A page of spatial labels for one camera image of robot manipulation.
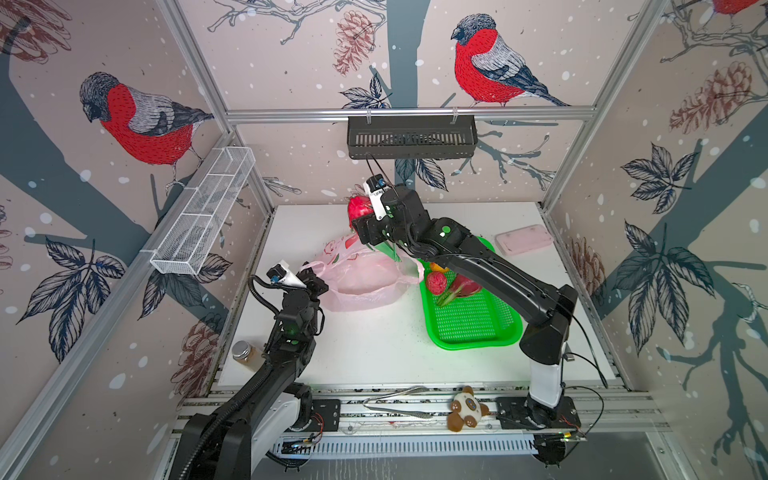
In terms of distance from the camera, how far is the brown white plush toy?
726 millimetres

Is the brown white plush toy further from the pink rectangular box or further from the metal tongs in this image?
the pink rectangular box

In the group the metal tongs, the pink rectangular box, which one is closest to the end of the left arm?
the metal tongs

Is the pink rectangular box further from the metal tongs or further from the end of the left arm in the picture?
the end of the left arm

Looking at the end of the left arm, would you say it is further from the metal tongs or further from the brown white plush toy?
the brown white plush toy

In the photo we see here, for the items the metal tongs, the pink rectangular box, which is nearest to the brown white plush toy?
the metal tongs

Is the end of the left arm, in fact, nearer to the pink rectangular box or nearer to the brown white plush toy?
the brown white plush toy

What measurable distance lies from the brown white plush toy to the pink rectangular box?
0.52m

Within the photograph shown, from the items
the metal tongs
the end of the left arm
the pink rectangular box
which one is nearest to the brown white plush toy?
the metal tongs

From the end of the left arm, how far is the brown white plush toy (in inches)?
16.0

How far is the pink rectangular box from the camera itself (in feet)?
3.53

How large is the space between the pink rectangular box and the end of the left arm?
0.70 m

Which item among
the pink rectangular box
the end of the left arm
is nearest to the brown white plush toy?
the end of the left arm

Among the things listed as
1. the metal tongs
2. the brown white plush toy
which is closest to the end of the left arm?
the metal tongs

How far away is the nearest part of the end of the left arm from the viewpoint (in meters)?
0.61
